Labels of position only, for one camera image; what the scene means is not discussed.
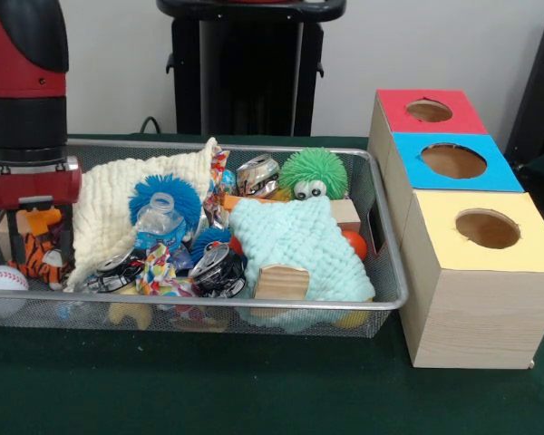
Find clear mesh bin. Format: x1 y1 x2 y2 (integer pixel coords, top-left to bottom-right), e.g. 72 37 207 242
0 138 410 339

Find plain wooden block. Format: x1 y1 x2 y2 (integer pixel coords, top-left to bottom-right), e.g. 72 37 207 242
0 211 28 249

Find mint knitted cloth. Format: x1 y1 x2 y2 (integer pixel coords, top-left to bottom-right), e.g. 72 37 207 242
228 197 376 304

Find orange toy building brick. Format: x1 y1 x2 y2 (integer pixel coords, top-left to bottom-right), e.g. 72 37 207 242
24 208 63 237

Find wooden box with three holes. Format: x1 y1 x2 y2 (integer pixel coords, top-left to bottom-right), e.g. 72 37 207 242
366 89 544 371

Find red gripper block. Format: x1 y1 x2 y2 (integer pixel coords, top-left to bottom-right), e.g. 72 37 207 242
0 156 83 267

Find cream knitted cloth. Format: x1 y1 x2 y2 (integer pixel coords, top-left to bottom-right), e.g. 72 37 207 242
65 137 221 291

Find large blue spiky ball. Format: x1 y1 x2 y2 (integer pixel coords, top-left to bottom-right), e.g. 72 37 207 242
127 173 203 227

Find green spiky ball with eyes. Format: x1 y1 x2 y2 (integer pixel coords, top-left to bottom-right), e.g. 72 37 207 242
278 147 345 201

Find orange striped tiger plush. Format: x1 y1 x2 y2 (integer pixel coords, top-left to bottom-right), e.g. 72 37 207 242
6 230 76 291

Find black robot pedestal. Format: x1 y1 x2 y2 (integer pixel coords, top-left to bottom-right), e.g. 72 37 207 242
156 0 348 137

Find crushed black can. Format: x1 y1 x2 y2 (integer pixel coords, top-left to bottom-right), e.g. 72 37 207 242
188 244 248 299

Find black standing panel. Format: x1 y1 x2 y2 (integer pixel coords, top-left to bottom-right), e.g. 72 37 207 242
502 7 544 158

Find white baseball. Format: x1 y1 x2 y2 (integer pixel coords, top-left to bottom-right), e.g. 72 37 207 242
0 265 30 318

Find clear plastic water bottle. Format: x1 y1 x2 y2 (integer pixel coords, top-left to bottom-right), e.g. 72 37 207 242
133 190 187 253

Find corrugated cardboard piece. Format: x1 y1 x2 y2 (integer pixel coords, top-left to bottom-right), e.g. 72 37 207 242
255 265 310 300

